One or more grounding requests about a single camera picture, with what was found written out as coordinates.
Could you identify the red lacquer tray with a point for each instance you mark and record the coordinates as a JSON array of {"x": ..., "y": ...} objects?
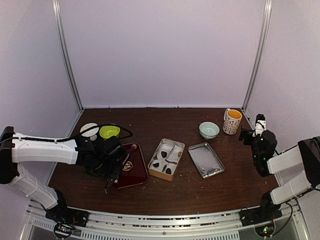
[{"x": 135, "y": 172}]

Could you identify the patterned mug orange inside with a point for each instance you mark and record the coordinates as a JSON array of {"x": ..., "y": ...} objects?
[{"x": 231, "y": 121}]

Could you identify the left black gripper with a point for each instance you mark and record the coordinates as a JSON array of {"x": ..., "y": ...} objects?
[{"x": 114, "y": 174}]

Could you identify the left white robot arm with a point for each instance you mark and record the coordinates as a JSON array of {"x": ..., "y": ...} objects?
[{"x": 16, "y": 148}]

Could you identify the tin box with paper cups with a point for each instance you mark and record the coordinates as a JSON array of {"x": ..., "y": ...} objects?
[{"x": 172, "y": 148}]

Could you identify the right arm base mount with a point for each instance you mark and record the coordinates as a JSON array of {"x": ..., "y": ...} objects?
[{"x": 267, "y": 211}]

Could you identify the left aluminium frame post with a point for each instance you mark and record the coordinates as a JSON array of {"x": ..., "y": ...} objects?
[{"x": 65, "y": 54}]

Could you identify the bear printed tin lid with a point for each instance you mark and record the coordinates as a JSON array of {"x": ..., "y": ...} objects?
[{"x": 205, "y": 160}]

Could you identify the pale blue ceramic bowl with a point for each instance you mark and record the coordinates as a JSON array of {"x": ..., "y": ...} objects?
[{"x": 208, "y": 130}]

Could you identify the right circuit board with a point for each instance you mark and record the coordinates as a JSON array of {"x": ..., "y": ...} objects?
[{"x": 264, "y": 231}]

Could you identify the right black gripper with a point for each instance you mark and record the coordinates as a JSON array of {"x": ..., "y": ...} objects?
[{"x": 242, "y": 133}]

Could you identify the aluminium frame post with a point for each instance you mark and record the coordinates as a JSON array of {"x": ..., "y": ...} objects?
[
  {"x": 65, "y": 54},
  {"x": 264, "y": 31}
]

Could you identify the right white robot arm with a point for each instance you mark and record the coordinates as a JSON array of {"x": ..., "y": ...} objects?
[{"x": 297, "y": 167}]

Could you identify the left circuit board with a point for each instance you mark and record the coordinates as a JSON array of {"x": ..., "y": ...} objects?
[{"x": 62, "y": 230}]

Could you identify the right aluminium frame post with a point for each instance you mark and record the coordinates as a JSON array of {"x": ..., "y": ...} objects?
[{"x": 264, "y": 31}]

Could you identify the front aluminium rail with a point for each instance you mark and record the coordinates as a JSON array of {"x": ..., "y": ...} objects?
[{"x": 224, "y": 225}]

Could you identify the lime green bowl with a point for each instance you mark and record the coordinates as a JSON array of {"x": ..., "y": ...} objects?
[{"x": 108, "y": 131}]

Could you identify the circuit board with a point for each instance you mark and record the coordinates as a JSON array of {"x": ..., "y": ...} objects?
[
  {"x": 62, "y": 230},
  {"x": 264, "y": 231}
]

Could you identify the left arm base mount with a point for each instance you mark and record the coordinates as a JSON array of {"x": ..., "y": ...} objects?
[{"x": 61, "y": 213}]

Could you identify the white and navy bowl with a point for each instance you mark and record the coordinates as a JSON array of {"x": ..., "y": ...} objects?
[{"x": 90, "y": 130}]

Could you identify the metal tongs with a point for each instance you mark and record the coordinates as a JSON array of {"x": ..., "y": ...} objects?
[{"x": 111, "y": 181}]

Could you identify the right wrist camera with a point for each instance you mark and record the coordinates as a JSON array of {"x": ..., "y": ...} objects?
[{"x": 260, "y": 122}]

